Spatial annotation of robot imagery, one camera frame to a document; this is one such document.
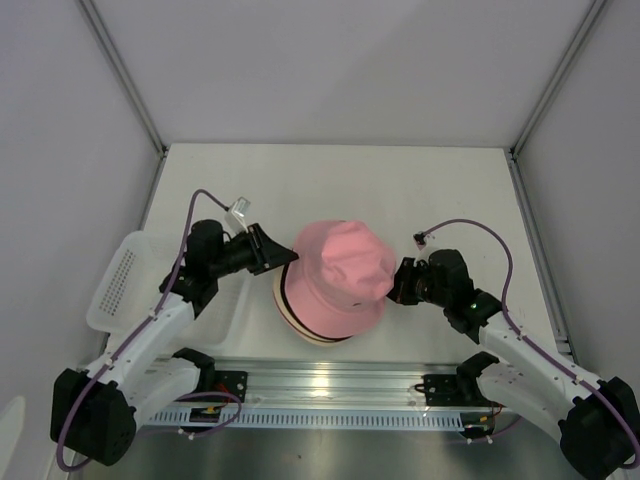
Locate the right aluminium frame post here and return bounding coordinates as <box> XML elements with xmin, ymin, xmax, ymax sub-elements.
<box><xmin>509</xmin><ymin>0</ymin><xmax>612</xmax><ymax>162</ymax></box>

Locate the aluminium frame post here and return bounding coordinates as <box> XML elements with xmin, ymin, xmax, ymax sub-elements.
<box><xmin>509</xmin><ymin>0</ymin><xmax>612</xmax><ymax>162</ymax></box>
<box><xmin>75</xmin><ymin>0</ymin><xmax>167</xmax><ymax>158</ymax></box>

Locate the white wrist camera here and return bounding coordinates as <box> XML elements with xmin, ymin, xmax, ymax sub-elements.
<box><xmin>413</xmin><ymin>231</ymin><xmax>429</xmax><ymax>251</ymax></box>
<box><xmin>224</xmin><ymin>197</ymin><xmax>251</xmax><ymax>235</ymax></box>

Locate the beige cap with script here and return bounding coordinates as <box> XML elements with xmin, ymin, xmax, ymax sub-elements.
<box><xmin>272</xmin><ymin>269</ymin><xmax>356</xmax><ymax>348</ymax></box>

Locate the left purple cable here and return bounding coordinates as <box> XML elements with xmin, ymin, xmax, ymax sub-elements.
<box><xmin>55</xmin><ymin>188</ymin><xmax>236</xmax><ymax>472</ymax></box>

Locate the aluminium rail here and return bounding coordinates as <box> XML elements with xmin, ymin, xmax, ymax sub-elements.
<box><xmin>144</xmin><ymin>357</ymin><xmax>521</xmax><ymax>414</ymax></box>

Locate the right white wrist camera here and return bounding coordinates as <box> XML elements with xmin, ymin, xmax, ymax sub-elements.
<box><xmin>413</xmin><ymin>231</ymin><xmax>429</xmax><ymax>251</ymax></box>

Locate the white plastic tray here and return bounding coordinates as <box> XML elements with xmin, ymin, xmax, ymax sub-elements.
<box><xmin>86</xmin><ymin>231</ymin><xmax>250</xmax><ymax>352</ymax></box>

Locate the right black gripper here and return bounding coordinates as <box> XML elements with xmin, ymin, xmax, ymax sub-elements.
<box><xmin>377</xmin><ymin>257</ymin><xmax>450</xmax><ymax>308</ymax></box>

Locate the black bucket hat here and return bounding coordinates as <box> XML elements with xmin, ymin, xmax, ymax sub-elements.
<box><xmin>277</xmin><ymin>264</ymin><xmax>351</xmax><ymax>345</ymax></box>

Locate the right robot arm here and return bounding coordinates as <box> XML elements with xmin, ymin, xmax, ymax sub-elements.
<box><xmin>388</xmin><ymin>249</ymin><xmax>639</xmax><ymax>479</ymax></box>

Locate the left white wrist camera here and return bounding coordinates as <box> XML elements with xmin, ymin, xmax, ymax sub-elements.
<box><xmin>224</xmin><ymin>197</ymin><xmax>251</xmax><ymax>235</ymax></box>

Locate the white slotted cable duct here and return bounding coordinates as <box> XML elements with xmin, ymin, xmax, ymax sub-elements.
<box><xmin>146</xmin><ymin>406</ymin><xmax>464</xmax><ymax>432</ymax></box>

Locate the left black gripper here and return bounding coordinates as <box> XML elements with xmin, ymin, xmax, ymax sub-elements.
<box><xmin>210</xmin><ymin>223</ymin><xmax>299</xmax><ymax>278</ymax></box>

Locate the left aluminium frame post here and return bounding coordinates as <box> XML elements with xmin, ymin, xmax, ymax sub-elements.
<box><xmin>75</xmin><ymin>0</ymin><xmax>167</xmax><ymax>158</ymax></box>

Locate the pink cap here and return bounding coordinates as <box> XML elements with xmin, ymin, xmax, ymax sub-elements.
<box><xmin>274</xmin><ymin>220</ymin><xmax>396</xmax><ymax>344</ymax></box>

